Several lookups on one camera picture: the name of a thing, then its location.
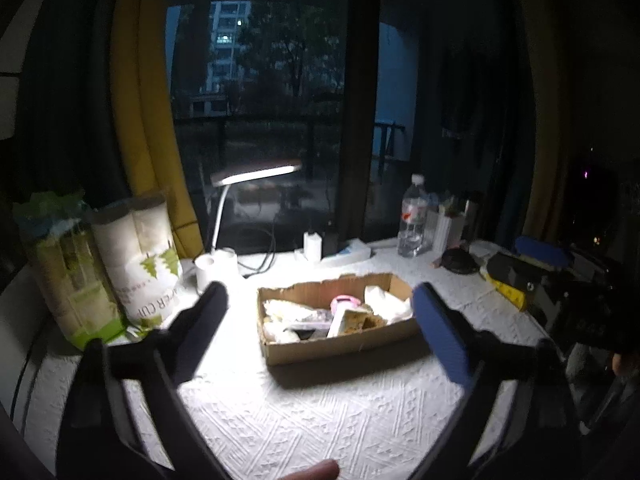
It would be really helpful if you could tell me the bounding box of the black cable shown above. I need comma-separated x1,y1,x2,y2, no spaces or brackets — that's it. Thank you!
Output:
240,232,281,281

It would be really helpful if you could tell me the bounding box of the black charger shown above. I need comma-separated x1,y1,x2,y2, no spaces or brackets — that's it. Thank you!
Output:
321,220,341,257

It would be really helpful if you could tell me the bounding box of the yellow curtain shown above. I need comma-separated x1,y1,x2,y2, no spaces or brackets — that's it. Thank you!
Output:
110,0,206,261
515,0,576,246

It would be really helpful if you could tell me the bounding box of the cardboard box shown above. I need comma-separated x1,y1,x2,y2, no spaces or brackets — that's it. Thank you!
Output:
256,272,436,367

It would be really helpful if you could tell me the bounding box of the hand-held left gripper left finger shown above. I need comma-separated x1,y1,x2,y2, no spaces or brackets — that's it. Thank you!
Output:
55,281,234,480

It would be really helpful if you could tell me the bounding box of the white desk lamp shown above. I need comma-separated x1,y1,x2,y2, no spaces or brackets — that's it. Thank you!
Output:
194,159,304,295

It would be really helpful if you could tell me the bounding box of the black round case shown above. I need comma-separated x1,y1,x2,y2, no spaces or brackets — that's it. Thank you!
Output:
440,247,478,275

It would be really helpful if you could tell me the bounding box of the yellow packet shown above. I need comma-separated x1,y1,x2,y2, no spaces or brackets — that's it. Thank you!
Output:
479,265,527,312

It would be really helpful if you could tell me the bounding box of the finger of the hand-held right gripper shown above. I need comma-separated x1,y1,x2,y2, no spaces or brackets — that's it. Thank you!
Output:
515,235,574,269
486,251,544,309

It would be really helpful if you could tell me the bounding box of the yellow sponge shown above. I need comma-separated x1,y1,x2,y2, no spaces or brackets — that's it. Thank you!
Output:
340,309,386,336

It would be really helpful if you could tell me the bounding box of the white textured tablecloth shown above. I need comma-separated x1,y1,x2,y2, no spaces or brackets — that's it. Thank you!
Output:
10,237,556,480

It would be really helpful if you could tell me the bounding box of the clear water bottle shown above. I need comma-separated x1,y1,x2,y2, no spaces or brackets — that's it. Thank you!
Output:
397,174,431,259

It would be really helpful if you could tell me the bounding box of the dark window frame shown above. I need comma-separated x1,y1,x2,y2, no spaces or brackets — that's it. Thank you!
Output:
340,0,383,243

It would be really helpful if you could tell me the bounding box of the person's left hand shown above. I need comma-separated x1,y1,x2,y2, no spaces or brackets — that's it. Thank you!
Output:
285,459,341,480

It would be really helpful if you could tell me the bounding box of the white power strip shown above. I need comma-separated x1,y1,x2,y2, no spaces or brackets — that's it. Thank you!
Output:
295,240,373,267

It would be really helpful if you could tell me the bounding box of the white perforated holder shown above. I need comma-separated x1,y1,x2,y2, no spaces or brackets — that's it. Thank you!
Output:
431,205,466,253

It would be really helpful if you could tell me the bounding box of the green paper cup pack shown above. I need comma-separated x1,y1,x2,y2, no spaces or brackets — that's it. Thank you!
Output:
12,192,126,351

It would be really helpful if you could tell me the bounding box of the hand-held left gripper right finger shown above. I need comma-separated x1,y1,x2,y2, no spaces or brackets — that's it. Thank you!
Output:
407,282,584,480

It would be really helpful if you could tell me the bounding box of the white paper cup pack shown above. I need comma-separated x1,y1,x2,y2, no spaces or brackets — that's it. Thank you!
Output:
90,192,183,328

